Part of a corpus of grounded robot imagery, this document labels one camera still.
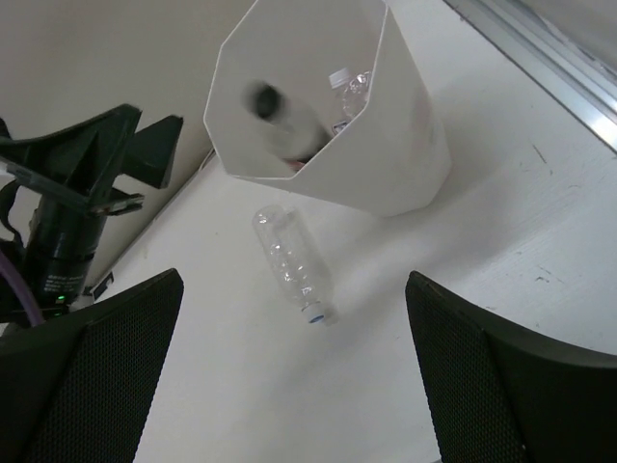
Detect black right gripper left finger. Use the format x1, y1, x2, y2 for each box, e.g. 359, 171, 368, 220
1, 269, 184, 462

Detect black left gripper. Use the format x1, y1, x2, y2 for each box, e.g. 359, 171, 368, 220
1, 104, 183, 318

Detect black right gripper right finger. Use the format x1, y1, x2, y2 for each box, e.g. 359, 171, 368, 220
405, 271, 616, 462

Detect black cap plastic bottle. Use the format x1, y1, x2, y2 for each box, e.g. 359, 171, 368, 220
243, 81, 333, 164

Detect red cap plastic bottle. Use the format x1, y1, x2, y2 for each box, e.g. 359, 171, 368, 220
284, 156, 311, 172

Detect white plastic bin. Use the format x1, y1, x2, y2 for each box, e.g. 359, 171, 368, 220
203, 1, 451, 217

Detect clear blue cap bottle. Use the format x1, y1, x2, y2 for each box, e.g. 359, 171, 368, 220
252, 204, 339, 326

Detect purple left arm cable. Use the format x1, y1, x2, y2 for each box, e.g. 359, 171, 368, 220
0, 250, 42, 329

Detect aluminium table edge rail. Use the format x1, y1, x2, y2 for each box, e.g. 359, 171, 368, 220
446, 1, 616, 150

